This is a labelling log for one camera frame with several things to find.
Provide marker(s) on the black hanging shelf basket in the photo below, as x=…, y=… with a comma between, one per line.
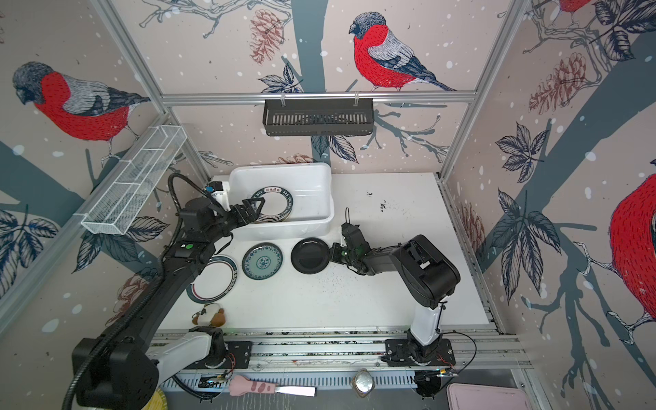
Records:
x=318, y=117

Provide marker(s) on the pink tray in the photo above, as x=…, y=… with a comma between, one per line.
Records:
x=482, y=397

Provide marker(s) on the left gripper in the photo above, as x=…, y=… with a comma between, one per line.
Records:
x=252, y=215

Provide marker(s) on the black plate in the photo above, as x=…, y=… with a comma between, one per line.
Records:
x=310, y=256

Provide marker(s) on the brown white plush toy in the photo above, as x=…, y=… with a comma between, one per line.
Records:
x=211, y=315

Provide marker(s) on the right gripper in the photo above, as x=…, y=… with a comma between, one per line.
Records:
x=336, y=254

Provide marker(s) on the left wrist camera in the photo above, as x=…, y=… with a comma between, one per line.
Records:
x=219, y=190

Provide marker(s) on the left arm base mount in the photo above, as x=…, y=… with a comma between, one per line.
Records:
x=233, y=356

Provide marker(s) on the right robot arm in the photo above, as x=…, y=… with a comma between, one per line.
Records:
x=430, y=278

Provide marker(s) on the teal patterned small plate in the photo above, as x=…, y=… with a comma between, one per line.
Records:
x=262, y=261

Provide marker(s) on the green rim lettered plate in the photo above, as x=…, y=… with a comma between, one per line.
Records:
x=278, y=204

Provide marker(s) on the white wire mesh basket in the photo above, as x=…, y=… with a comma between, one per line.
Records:
x=119, y=205

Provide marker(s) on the yellow woven mat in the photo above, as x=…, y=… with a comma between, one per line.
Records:
x=158, y=401

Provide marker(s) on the white plastic bin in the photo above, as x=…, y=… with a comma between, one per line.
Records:
x=310, y=186

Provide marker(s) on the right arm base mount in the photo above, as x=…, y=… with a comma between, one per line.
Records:
x=409, y=353

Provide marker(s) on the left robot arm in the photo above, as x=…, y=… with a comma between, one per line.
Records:
x=113, y=371

